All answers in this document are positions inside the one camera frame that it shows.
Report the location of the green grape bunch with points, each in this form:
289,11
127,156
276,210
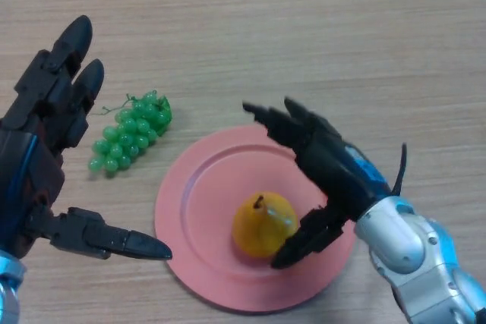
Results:
129,134

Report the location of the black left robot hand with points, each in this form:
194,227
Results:
34,142

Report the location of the pink round plate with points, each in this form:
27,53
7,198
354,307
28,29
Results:
201,225

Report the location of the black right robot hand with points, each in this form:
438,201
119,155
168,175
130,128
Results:
338,172

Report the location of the yellow pear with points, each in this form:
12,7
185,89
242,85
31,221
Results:
258,229

